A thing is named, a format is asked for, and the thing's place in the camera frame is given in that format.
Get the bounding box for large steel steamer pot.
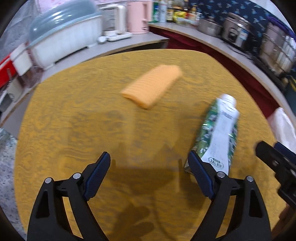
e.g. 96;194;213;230
259;22;295;75

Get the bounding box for white bottle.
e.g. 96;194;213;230
159;0;167;23

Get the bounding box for small steel pot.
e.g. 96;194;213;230
197;19;222;38

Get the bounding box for stacked teal yellow bowls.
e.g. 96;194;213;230
285;76;296;113

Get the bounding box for white glass electric kettle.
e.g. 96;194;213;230
97;4;132;44

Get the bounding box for yellow paisley tablecloth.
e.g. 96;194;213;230
15;49;285;240

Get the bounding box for green tin can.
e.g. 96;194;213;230
152;0;159;23

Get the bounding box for white dish rack grey lid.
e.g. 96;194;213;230
28;1;102;69

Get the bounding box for dark sauce bottle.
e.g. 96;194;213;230
166;0;174;22

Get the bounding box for navy patterned cloth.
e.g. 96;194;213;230
189;0;278;32

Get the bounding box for purple cloth on pot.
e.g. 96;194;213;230
267;16;295;39

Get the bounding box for steel rice cooker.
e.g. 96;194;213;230
221;13;251;50

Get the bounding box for orange foam net sleeve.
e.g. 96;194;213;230
120;65;182;109

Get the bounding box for dark red counter curtain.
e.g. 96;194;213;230
149;27;279;118

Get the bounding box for pink electric kettle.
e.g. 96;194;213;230
127;1;152;35

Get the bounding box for red plastic basket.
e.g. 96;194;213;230
0;55;16;88

